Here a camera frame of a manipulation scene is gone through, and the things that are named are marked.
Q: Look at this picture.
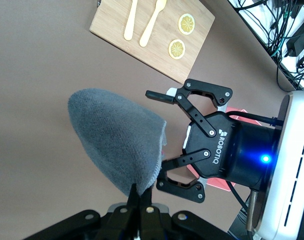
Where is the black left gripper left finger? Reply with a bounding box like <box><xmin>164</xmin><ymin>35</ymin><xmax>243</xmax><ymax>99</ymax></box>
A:
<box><xmin>24</xmin><ymin>183</ymin><xmax>140</xmax><ymax>240</ymax></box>

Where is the black floor cable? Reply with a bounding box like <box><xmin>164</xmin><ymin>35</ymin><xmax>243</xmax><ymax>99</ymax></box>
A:
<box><xmin>275</xmin><ymin>56</ymin><xmax>304</xmax><ymax>92</ymax></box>

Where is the yellow plastic knife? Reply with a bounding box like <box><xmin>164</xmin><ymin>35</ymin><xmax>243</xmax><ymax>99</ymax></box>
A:
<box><xmin>123</xmin><ymin>0</ymin><xmax>140</xmax><ymax>41</ymax></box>

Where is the pink plastic bin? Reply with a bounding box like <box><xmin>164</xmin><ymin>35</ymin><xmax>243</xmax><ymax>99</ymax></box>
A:
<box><xmin>185</xmin><ymin>106</ymin><xmax>258</xmax><ymax>193</ymax></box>

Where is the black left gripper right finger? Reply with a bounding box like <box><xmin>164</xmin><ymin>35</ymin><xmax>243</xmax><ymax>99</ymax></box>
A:
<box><xmin>138</xmin><ymin>186</ymin><xmax>230</xmax><ymax>240</ymax></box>

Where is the yellow plastic fork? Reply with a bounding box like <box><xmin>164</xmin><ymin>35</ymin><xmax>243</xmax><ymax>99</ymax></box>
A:
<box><xmin>139</xmin><ymin>0</ymin><xmax>168</xmax><ymax>48</ymax></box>

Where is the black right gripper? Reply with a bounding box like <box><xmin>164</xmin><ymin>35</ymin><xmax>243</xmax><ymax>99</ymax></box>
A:
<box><xmin>145</xmin><ymin>78</ymin><xmax>281</xmax><ymax>204</ymax></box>

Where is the grey and pink cloth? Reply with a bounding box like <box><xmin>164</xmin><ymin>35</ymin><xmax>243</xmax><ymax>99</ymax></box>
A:
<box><xmin>67</xmin><ymin>87</ymin><xmax>167</xmax><ymax>196</ymax></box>

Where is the wooden cutting board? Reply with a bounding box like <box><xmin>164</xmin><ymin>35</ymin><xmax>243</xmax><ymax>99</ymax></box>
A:
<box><xmin>89</xmin><ymin>0</ymin><xmax>216</xmax><ymax>85</ymax></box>

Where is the black power adapter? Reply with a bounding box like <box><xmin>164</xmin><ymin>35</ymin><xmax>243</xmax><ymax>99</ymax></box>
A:
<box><xmin>286</xmin><ymin>18</ymin><xmax>304</xmax><ymax>59</ymax></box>

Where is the toy lemon slice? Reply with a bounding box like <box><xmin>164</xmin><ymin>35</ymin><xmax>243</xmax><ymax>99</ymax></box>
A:
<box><xmin>168</xmin><ymin>39</ymin><xmax>187</xmax><ymax>60</ymax></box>
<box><xmin>178</xmin><ymin>13</ymin><xmax>196</xmax><ymax>35</ymax></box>

